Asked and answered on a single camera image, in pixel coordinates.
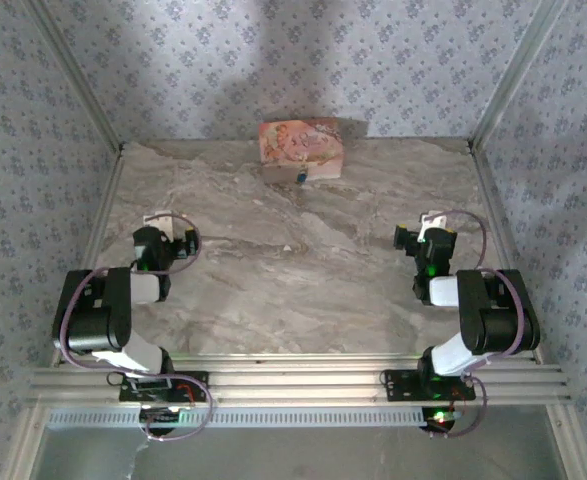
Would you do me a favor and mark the pink floral pouch bag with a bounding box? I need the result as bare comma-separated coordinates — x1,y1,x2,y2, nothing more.
257,117,345,184

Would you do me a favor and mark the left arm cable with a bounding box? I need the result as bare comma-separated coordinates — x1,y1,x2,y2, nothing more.
58,213,215,442

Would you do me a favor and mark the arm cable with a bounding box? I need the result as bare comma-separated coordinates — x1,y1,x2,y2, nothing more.
58,213,215,442
425,209,532,440

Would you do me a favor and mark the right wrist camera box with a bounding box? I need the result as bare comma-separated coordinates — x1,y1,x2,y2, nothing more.
419,211,448,241

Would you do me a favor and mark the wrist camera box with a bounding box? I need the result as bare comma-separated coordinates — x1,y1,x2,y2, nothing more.
142,212,190,236
419,211,448,241

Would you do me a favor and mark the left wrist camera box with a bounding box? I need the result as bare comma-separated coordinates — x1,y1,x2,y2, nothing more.
142,212,190,236

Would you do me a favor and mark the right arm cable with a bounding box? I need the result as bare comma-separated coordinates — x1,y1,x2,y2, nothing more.
425,209,532,440

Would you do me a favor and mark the aluminium side rail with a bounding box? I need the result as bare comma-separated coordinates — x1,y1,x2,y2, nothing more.
50,148,127,367
467,143,545,362

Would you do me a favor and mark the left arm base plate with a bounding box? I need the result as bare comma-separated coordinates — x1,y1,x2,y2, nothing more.
118,370,210,404

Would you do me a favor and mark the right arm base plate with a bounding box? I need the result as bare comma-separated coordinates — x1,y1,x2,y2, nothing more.
382,369,477,403

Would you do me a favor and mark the aluminium mounting rail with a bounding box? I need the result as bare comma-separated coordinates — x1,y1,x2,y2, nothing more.
25,352,573,406

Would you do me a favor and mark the aluminium frame post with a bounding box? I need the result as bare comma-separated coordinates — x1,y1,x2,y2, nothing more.
470,0,570,151
25,0,127,154

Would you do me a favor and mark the slotted grey cable duct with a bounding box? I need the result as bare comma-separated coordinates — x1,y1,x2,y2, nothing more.
47,408,424,430

